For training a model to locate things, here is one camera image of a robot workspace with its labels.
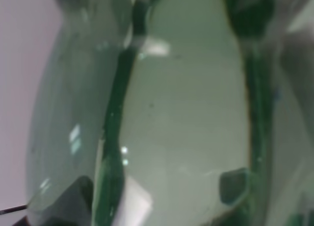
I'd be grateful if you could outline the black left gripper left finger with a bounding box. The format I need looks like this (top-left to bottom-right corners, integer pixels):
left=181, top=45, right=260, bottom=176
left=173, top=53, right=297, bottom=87
left=13, top=176, right=94, bottom=226

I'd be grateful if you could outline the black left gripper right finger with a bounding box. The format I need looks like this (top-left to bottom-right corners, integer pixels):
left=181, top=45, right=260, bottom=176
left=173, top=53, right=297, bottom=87
left=219, top=167, right=250, bottom=206

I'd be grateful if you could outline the green transparent water bottle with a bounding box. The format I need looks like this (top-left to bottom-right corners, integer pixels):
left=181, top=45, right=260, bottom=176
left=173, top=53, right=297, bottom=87
left=26, top=0, right=314, bottom=226

